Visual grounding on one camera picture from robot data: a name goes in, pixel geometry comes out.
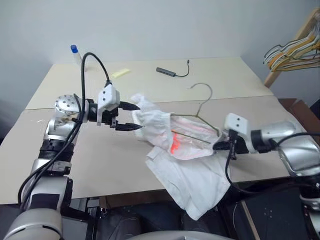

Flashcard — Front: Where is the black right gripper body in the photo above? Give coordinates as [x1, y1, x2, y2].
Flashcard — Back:
[225, 136, 250, 155]

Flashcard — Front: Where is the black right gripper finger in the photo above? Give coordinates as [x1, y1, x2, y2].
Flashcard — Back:
[212, 140, 228, 152]

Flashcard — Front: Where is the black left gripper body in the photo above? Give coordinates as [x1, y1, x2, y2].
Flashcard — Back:
[100, 106, 120, 131]

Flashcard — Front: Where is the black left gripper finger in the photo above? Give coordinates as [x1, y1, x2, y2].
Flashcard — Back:
[114, 122, 143, 133]
[117, 100, 142, 112]

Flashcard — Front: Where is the white garment with red print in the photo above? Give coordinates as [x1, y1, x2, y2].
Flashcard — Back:
[130, 92, 232, 222]

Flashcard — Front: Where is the olive wire hanger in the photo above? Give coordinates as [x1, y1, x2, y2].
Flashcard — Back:
[170, 82, 223, 146]

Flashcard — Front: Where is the yellow sticky note pad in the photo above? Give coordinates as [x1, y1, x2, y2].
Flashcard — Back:
[111, 67, 132, 80]

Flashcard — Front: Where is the white bottle with blue cap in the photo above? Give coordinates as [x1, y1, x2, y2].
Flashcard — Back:
[69, 44, 82, 67]

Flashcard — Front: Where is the light wooden slat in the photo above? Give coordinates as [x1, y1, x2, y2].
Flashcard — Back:
[240, 199, 261, 240]

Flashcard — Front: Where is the light wooden rack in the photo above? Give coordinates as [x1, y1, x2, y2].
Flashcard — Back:
[263, 7, 320, 89]

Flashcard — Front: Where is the silver robot torso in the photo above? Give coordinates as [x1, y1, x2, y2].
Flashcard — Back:
[139, 229, 226, 240]

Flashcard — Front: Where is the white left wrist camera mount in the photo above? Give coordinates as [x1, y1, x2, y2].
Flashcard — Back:
[96, 84, 121, 127]

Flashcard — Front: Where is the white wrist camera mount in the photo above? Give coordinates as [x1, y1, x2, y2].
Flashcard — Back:
[223, 112, 250, 154]
[96, 84, 121, 127]

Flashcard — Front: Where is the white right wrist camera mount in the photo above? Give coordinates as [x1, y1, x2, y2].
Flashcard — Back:
[223, 112, 250, 154]

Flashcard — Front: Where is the grey USB hub with cable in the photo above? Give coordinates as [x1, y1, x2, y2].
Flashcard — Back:
[156, 59, 191, 78]

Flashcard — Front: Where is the black metal table frame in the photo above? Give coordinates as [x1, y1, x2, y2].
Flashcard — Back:
[67, 196, 251, 240]

